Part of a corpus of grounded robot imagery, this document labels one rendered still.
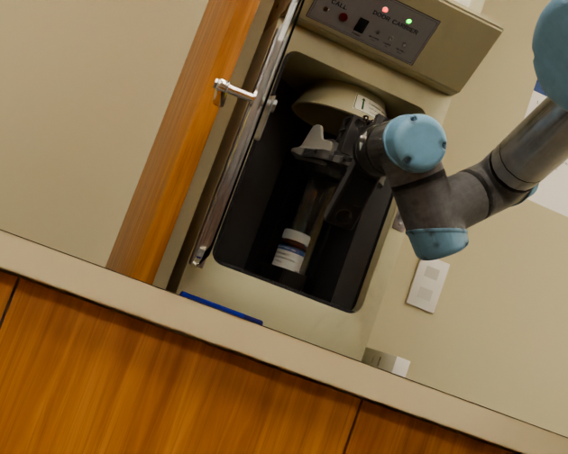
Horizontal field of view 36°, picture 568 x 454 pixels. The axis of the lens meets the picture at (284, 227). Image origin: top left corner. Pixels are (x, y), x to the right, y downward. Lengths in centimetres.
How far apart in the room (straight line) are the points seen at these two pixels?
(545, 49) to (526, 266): 121
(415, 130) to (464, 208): 13
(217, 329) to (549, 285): 117
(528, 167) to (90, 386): 61
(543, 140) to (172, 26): 93
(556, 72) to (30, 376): 66
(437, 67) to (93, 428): 78
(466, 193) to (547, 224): 91
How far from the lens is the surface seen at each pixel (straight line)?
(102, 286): 104
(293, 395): 112
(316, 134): 140
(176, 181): 126
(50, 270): 103
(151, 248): 125
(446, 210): 117
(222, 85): 110
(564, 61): 88
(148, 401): 109
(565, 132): 113
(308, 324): 140
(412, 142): 113
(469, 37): 145
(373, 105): 149
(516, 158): 118
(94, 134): 178
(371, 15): 141
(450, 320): 198
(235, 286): 137
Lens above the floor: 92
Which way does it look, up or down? 7 degrees up
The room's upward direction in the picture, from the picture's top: 20 degrees clockwise
